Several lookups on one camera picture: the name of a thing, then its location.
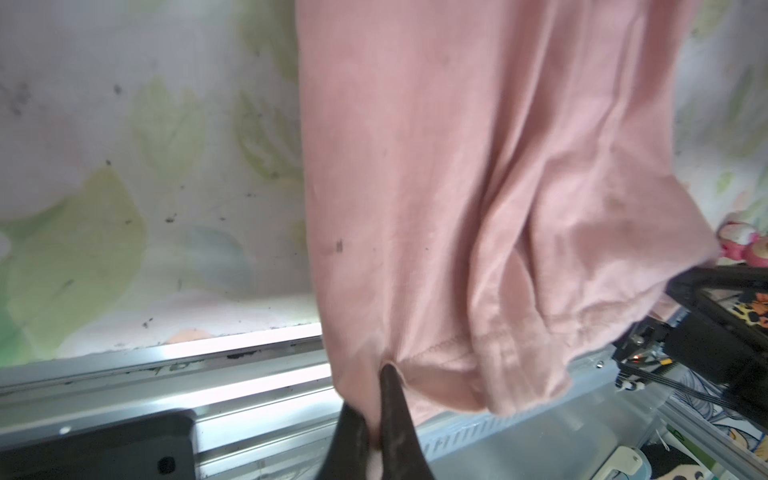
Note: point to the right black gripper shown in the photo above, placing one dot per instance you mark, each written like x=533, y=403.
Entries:
x=710, y=341

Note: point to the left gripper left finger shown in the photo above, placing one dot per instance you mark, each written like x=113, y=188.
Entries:
x=347, y=456

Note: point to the pink printed t-shirt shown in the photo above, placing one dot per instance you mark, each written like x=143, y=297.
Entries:
x=490, y=189

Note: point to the aluminium frame rail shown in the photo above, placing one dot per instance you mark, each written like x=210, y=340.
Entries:
x=265, y=408

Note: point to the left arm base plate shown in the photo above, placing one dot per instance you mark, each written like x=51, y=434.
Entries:
x=159, y=446

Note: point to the small pink red toy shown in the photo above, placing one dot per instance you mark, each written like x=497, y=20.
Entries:
x=742, y=242

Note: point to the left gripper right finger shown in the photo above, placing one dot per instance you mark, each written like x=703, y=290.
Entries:
x=402, y=457

